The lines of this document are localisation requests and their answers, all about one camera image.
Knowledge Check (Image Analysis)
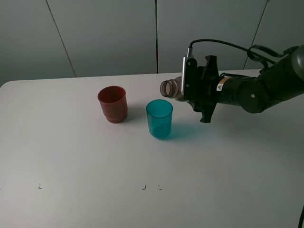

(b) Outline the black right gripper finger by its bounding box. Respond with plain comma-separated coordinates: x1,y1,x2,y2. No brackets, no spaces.
205,55,219,74
200,104,216,123

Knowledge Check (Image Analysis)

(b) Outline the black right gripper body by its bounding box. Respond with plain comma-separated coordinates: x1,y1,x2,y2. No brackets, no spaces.
183,57,219,112

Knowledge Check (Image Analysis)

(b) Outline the smoky translucent water bottle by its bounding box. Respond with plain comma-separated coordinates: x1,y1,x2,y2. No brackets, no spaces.
160,76,188,102

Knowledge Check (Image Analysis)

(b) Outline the teal translucent plastic cup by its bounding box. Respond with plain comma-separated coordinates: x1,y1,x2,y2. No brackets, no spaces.
146,99,173,139

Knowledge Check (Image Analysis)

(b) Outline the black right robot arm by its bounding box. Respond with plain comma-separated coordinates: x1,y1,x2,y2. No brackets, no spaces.
181,46,304,123

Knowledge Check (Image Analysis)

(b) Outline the red plastic cup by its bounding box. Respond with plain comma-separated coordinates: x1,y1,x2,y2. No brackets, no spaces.
97,85,128,124

